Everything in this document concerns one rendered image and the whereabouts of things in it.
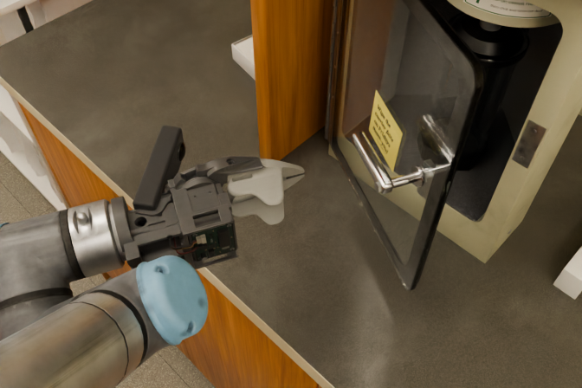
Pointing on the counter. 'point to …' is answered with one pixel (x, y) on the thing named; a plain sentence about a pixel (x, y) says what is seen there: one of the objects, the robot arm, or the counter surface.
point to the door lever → (384, 184)
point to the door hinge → (332, 37)
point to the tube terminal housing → (451, 217)
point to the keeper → (528, 144)
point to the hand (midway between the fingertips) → (291, 170)
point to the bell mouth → (488, 1)
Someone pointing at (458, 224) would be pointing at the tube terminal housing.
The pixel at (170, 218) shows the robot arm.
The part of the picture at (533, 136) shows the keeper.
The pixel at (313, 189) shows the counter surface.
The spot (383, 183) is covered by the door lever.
